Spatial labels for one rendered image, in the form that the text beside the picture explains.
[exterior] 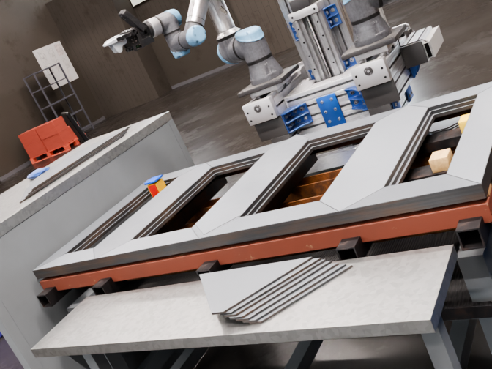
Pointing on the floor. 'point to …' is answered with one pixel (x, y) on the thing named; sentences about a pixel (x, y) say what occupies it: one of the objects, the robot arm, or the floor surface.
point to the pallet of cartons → (48, 140)
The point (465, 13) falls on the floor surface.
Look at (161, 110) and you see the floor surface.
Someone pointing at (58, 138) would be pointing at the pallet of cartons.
